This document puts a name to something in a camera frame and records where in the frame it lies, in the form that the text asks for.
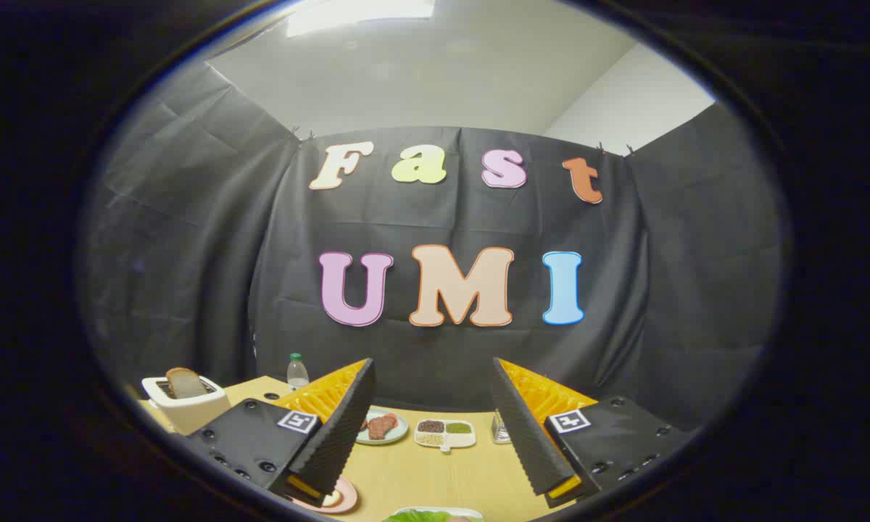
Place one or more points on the pale green oval plate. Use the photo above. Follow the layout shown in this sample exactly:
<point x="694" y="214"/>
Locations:
<point x="397" y="435"/>

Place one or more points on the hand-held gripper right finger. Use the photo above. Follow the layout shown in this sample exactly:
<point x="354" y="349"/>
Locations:
<point x="525" y="428"/>

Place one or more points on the brown meat patty orange edge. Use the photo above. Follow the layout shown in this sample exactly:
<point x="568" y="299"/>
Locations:
<point x="390" y="420"/>

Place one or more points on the green lettuce leaf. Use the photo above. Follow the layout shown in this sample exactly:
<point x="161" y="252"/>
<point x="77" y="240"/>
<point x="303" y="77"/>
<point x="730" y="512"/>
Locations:
<point x="417" y="517"/>

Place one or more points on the pink round plate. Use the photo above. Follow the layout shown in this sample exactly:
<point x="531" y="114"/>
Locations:
<point x="346" y="500"/>

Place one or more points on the ceiling light panel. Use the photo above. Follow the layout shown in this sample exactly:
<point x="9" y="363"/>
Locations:
<point x="355" y="14"/>

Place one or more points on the white divided condiment dish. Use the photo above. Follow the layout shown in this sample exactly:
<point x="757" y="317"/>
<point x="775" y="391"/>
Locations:
<point x="446" y="433"/>

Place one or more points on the plain bread slice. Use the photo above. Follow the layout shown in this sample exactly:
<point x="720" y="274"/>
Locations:
<point x="185" y="383"/>

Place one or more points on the black backdrop cloth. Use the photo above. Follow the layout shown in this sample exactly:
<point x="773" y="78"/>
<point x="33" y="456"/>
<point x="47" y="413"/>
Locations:
<point x="442" y="348"/>

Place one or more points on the white toaster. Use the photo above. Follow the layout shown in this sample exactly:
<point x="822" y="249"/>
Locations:
<point x="188" y="413"/>

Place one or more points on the clear water bottle green cap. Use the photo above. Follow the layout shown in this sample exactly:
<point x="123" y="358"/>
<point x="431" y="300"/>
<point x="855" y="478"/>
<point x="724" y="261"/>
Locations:
<point x="298" y="373"/>

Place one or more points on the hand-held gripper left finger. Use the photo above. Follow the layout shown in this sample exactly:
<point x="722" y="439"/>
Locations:
<point x="344" y="428"/>

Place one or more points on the clear glass holder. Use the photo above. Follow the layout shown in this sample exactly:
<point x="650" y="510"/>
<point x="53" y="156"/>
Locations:
<point x="501" y="429"/>

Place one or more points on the white square plate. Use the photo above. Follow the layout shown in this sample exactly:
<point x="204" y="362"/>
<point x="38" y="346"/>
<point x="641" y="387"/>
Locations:
<point x="471" y="515"/>

